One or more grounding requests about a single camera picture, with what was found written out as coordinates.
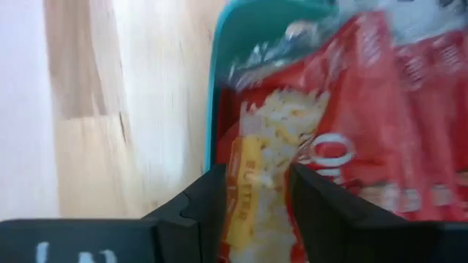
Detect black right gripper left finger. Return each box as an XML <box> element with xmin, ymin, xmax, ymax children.
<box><xmin>141</xmin><ymin>163</ymin><xmax>228</xmax><ymax>263</ymax></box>

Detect teal plastic basket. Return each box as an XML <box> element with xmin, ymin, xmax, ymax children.
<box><xmin>203</xmin><ymin>0</ymin><xmax>341</xmax><ymax>172</ymax></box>

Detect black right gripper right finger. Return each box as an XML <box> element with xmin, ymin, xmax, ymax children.
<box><xmin>290</xmin><ymin>162</ymin><xmax>439</xmax><ymax>263</ymax></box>

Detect red popcorn bag clear wrap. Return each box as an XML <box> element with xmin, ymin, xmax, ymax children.
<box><xmin>217</xmin><ymin>20</ymin><xmax>332</xmax><ymax>263</ymax></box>
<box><xmin>306</xmin><ymin>0</ymin><xmax>468</xmax><ymax>224</ymax></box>

